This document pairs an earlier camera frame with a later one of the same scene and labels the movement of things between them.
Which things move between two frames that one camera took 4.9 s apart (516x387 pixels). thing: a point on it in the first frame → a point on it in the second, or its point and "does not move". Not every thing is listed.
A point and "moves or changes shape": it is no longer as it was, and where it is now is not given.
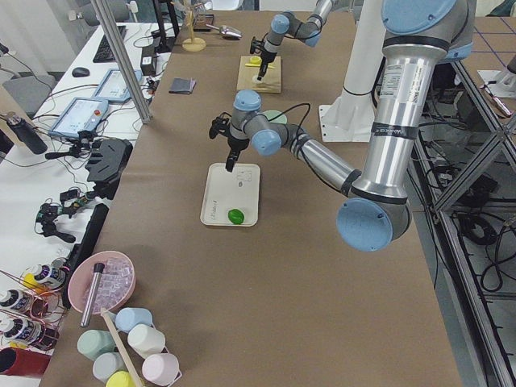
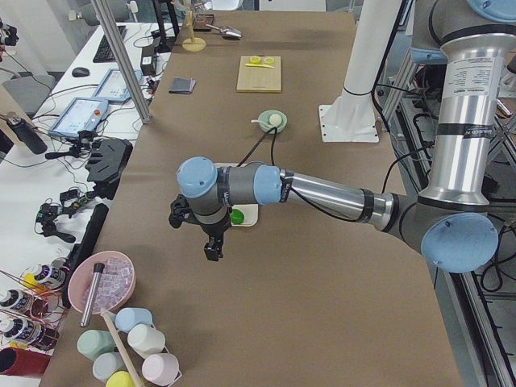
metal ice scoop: x=226 y=30 does not move
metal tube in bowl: x=97 y=270 does not move
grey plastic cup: x=107 y=364 does not move
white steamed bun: x=255 y=81 moves or changes shape
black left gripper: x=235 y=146 → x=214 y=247
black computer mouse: x=81 y=72 does not move
